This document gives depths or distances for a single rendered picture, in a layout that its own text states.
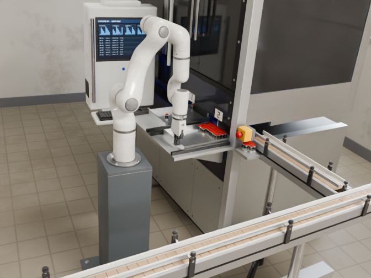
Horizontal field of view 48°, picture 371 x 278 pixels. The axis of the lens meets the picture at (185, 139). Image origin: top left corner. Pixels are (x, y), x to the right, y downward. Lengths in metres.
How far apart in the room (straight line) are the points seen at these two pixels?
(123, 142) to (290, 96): 1.08
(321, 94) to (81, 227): 1.95
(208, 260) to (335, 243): 1.97
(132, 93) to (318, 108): 1.33
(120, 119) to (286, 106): 1.06
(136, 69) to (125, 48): 0.98
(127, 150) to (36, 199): 1.53
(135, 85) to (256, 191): 1.18
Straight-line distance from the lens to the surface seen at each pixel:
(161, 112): 2.96
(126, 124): 2.20
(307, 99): 2.79
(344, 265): 3.28
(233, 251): 1.65
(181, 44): 2.21
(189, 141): 2.55
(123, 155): 2.28
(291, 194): 3.12
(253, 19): 2.32
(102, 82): 3.13
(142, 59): 2.13
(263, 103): 2.54
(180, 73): 2.25
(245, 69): 2.37
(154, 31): 2.07
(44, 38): 5.39
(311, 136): 2.96
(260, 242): 1.72
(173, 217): 3.37
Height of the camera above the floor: 1.98
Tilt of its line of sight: 25 degrees down
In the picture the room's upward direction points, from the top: 5 degrees clockwise
